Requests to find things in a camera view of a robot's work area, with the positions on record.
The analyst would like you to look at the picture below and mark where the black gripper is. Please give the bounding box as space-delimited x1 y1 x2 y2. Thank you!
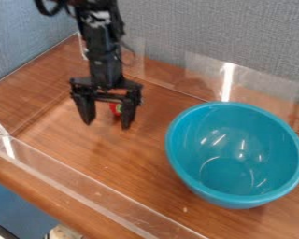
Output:
69 48 143 130

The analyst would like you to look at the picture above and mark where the red toy strawberry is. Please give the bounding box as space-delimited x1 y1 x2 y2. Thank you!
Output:
109 103 121 116

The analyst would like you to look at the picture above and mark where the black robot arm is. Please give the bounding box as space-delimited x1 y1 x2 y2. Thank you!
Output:
33 0 143 130

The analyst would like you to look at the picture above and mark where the blue plastic bowl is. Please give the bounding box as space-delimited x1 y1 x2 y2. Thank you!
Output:
164 102 299 209

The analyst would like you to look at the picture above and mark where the clear acrylic left barrier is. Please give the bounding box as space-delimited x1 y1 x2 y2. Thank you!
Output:
0 30 80 80

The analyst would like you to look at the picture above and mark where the clear acrylic barrier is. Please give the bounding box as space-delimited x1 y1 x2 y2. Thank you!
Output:
124 36 299 133
0 30 80 80
0 123 208 239

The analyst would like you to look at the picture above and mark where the clear acrylic back barrier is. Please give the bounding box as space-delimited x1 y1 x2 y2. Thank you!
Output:
124 36 299 133

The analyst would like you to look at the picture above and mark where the clear acrylic front barrier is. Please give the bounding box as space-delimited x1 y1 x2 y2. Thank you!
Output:
0 123 208 239

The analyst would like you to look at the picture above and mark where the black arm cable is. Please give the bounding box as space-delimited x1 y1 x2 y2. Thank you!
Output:
118 41 137 66

